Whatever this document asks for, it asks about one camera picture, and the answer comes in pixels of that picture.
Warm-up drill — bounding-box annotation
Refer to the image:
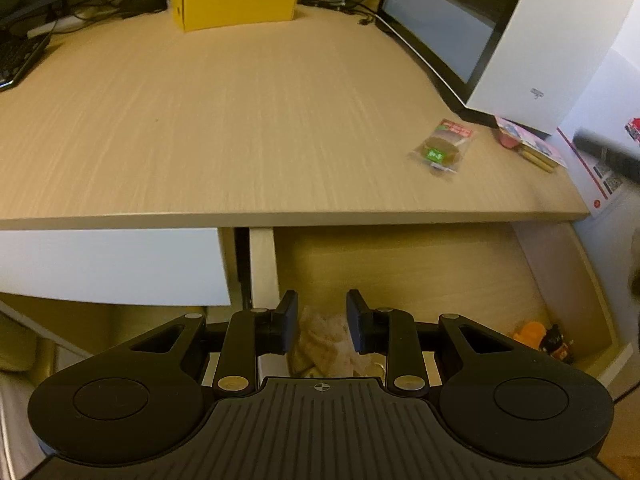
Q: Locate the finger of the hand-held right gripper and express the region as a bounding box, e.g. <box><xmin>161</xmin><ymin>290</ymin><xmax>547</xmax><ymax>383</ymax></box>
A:
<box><xmin>574</xmin><ymin>129</ymin><xmax>640</xmax><ymax>183</ymax></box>

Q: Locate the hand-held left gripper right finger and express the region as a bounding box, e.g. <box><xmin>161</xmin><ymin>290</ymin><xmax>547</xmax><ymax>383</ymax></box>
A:
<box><xmin>346</xmin><ymin>289</ymin><xmax>520</xmax><ymax>395</ymax></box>

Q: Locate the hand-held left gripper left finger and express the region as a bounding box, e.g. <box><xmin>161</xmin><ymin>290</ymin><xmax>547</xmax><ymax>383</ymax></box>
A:
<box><xmin>129</xmin><ymin>289</ymin><xmax>301</xmax><ymax>395</ymax></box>

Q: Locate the wooden drawer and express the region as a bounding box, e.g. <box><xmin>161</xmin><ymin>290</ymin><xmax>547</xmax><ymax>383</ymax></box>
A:
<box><xmin>249</xmin><ymin>219</ymin><xmax>637</xmax><ymax>393</ymax></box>

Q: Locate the orange plastic toy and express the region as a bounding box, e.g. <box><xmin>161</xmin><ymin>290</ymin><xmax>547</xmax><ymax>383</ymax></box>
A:
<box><xmin>512</xmin><ymin>321</ymin><xmax>549</xmax><ymax>356</ymax></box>

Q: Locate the white drawer front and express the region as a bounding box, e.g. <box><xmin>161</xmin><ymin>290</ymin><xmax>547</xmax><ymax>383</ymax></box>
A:
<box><xmin>0</xmin><ymin>228</ymin><xmax>232</xmax><ymax>307</ymax></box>

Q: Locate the white and red carton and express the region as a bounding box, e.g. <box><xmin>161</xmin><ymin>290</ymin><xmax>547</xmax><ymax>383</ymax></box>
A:
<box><xmin>555</xmin><ymin>49</ymin><xmax>640</xmax><ymax>219</ymax></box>

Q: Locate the pink packet of sticks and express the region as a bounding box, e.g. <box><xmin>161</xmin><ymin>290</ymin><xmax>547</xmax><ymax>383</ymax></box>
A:
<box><xmin>494</xmin><ymin>116</ymin><xmax>569</xmax><ymax>174</ymax></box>

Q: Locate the white computer case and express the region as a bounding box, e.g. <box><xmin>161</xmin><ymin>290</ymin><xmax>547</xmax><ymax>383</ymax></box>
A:
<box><xmin>375</xmin><ymin>0</ymin><xmax>640</xmax><ymax>139</ymax></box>

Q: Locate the clear snack packet green label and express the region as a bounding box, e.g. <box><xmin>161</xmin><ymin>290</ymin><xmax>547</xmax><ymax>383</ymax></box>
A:
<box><xmin>407</xmin><ymin>119</ymin><xmax>477</xmax><ymax>177</ymax></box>

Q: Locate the yellow cardboard box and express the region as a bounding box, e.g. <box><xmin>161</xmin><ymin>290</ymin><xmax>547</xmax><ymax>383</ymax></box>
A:
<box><xmin>165</xmin><ymin>0</ymin><xmax>301</xmax><ymax>33</ymax></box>

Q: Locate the black power adapter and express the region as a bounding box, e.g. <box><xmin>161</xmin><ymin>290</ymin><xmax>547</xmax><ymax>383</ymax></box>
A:
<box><xmin>122</xmin><ymin>0</ymin><xmax>168</xmax><ymax>17</ymax></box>

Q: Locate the black keyboard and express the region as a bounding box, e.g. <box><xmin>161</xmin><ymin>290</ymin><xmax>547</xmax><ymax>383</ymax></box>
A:
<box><xmin>0</xmin><ymin>27</ymin><xmax>54</xmax><ymax>92</ymax></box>

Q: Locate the white power strip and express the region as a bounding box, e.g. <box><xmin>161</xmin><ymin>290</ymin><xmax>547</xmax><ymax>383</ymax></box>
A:
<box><xmin>27</xmin><ymin>14</ymin><xmax>82</xmax><ymax>39</ymax></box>

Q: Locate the black cable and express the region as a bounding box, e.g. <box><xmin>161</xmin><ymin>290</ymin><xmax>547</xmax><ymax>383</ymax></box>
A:
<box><xmin>299</xmin><ymin>0</ymin><xmax>376</xmax><ymax>27</ymax></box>

